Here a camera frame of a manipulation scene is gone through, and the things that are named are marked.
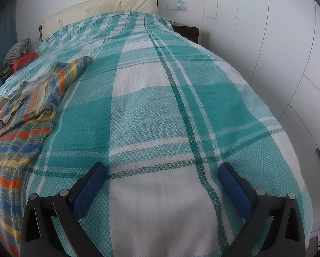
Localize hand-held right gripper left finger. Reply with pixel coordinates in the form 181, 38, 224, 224
19, 162, 107, 257

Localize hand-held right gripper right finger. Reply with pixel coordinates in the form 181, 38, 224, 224
218, 162, 306, 257

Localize striped knit sweater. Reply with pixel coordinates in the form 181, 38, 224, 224
0, 56, 94, 247

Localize teal plaid blanket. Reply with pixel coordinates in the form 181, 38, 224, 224
0, 11, 313, 257

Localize red cloth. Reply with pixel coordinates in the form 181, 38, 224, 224
13, 52, 39, 73

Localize white wardrobe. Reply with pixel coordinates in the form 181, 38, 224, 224
204, 0, 320, 236

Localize grey checked cloth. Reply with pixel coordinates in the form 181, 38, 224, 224
3, 38, 32, 67

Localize dark wooden nightstand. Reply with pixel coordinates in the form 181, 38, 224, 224
171, 23, 200, 43

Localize cream padded headboard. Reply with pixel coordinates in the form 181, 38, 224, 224
39, 0, 158, 42

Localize white wall switch panel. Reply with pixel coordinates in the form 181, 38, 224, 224
167, 0, 188, 11

